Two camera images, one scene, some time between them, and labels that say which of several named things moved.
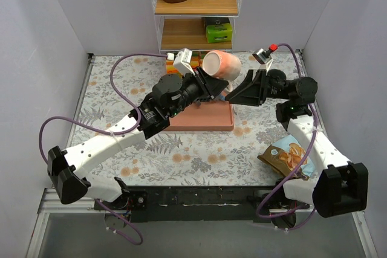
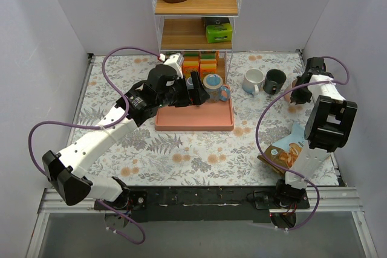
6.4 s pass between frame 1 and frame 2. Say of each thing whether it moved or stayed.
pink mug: moved
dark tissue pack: stayed
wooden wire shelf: stayed
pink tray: stayed
